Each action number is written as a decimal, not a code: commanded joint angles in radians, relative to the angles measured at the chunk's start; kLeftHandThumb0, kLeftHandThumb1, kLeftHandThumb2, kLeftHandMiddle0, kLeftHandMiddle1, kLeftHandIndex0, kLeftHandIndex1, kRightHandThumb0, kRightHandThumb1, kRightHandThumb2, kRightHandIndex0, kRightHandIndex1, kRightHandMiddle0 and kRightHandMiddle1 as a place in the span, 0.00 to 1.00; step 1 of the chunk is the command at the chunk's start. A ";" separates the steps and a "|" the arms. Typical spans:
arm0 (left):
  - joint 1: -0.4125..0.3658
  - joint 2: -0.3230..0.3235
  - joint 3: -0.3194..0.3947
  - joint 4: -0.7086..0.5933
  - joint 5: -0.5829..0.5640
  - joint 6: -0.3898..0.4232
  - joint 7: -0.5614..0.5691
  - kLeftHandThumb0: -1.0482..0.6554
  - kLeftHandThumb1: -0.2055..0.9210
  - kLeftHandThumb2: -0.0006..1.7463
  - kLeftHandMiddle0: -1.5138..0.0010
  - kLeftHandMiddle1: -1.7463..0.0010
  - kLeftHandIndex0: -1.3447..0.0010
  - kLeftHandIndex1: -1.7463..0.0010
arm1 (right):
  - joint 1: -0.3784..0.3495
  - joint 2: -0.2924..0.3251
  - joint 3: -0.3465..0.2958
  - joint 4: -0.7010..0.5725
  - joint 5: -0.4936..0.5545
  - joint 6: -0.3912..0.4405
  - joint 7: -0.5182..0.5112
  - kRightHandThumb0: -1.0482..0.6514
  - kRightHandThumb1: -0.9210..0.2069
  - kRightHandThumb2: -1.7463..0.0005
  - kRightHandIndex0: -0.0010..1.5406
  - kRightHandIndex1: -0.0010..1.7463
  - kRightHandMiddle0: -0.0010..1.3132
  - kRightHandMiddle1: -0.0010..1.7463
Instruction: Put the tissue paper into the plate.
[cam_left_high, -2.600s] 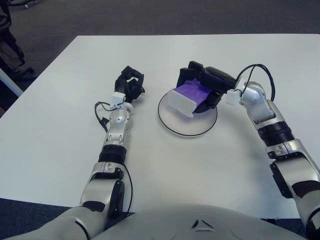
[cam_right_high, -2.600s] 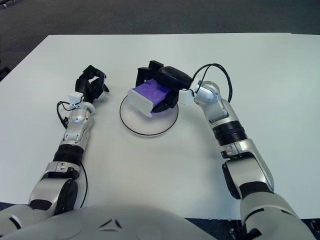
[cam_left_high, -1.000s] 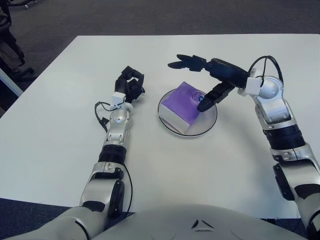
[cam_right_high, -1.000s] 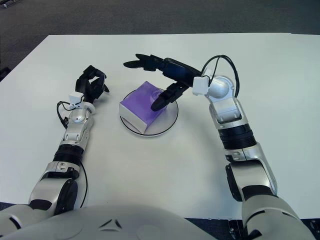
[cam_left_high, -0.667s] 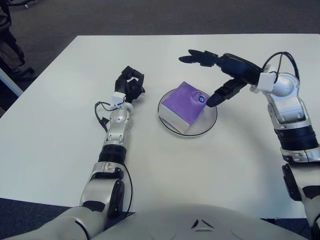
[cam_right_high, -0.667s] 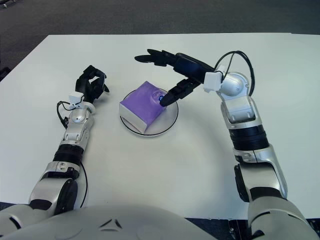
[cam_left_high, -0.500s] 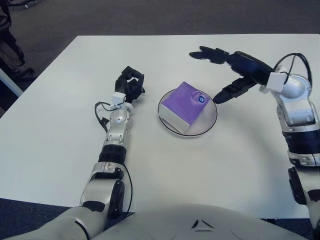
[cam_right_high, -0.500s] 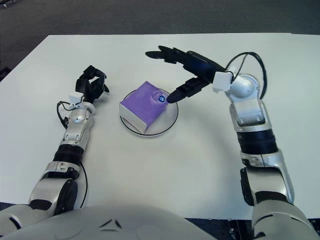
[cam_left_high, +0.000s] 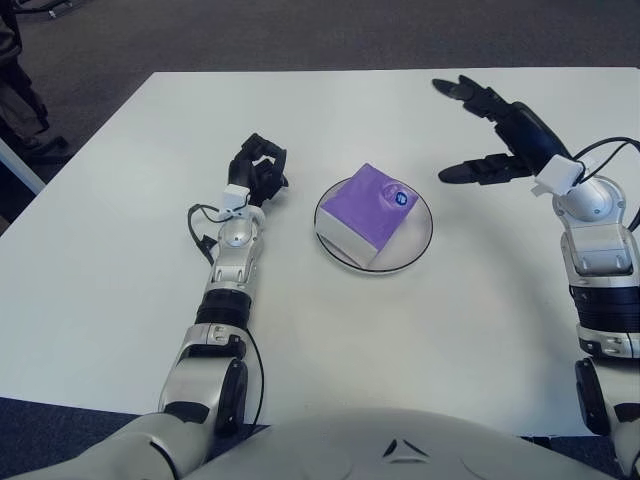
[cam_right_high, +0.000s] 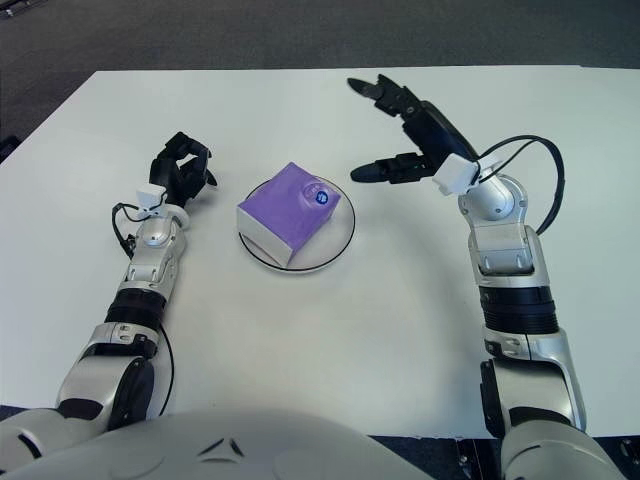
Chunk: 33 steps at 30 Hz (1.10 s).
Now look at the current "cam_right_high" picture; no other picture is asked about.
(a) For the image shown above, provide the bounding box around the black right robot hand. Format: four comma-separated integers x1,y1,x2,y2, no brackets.
347,73,481,186

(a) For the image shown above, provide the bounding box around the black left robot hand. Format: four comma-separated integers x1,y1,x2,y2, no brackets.
149,130,220,207

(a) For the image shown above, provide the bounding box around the purple tissue paper pack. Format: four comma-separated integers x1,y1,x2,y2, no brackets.
234,160,342,266

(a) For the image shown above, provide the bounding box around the white plate with black rim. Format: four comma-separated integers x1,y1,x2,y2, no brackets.
236,177,357,274

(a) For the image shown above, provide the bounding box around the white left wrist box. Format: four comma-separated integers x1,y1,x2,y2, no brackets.
135,184,169,215

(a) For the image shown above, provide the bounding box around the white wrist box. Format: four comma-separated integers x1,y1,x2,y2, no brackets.
432,153,481,196
135,184,169,215

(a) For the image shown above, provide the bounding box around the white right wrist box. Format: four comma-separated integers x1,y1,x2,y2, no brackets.
432,153,481,196

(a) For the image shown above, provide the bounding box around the dark object beside table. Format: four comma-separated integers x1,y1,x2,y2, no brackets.
0,133,20,164

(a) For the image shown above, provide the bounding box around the grey robot torso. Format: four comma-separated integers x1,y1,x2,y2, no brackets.
29,408,451,480

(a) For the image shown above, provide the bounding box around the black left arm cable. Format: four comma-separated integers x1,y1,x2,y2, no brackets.
111,201,176,416

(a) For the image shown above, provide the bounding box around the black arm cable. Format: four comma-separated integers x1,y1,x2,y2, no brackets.
111,201,176,416
477,134,566,234

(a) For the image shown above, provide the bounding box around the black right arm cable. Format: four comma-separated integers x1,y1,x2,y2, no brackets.
477,134,566,234

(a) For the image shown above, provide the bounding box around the black table bracket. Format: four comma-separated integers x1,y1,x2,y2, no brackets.
455,438,484,480

